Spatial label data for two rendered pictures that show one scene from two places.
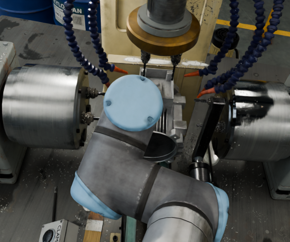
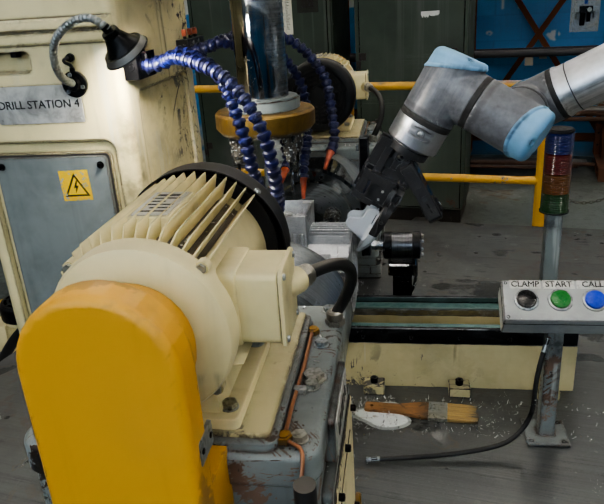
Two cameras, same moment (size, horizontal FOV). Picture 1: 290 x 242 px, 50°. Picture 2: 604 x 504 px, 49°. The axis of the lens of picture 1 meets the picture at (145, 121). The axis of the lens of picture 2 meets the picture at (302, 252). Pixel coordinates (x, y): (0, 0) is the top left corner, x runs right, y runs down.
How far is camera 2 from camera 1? 1.20 m
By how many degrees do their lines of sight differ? 65
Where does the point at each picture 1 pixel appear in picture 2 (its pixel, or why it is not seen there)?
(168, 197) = (537, 83)
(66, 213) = (419, 445)
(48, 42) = not seen: outside the picture
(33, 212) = (422, 488)
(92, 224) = (437, 411)
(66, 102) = (315, 257)
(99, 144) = (499, 88)
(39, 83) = not seen: hidden behind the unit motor
